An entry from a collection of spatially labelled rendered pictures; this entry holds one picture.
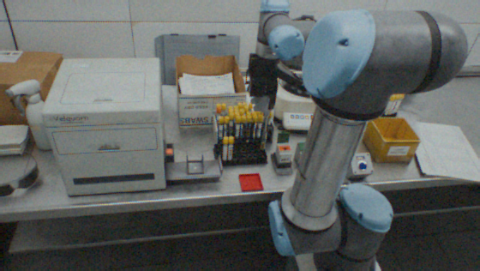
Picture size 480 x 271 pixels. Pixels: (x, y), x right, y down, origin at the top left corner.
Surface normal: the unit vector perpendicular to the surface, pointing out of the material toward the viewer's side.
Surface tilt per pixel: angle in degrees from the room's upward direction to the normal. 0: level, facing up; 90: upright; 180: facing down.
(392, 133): 90
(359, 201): 8
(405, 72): 88
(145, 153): 90
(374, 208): 8
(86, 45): 90
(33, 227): 0
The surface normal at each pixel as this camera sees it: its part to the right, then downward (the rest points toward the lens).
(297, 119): 0.07, -0.43
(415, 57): 0.18, 0.31
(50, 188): 0.07, -0.77
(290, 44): 0.17, 0.63
